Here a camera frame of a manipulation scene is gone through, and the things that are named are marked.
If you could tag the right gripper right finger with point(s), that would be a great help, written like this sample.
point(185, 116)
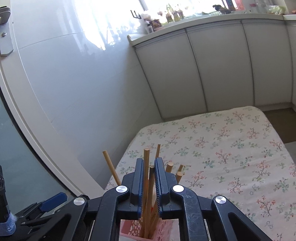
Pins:
point(201, 218)

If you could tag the white kitchen cabinets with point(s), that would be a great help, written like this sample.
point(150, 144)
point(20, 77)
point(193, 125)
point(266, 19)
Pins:
point(220, 62)

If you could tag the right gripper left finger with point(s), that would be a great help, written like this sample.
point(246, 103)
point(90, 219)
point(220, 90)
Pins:
point(99, 218)

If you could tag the pink perforated utensil basket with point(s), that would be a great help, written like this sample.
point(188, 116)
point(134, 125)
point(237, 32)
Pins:
point(162, 230)

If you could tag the wooden chopstick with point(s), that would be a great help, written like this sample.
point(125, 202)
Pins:
point(169, 167)
point(111, 167)
point(180, 168)
point(179, 175)
point(149, 201)
point(146, 185)
point(158, 150)

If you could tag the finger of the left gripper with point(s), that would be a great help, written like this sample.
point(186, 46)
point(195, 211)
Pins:
point(53, 202)

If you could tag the floral tablecloth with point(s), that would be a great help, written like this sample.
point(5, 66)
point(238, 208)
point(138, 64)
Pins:
point(235, 153)

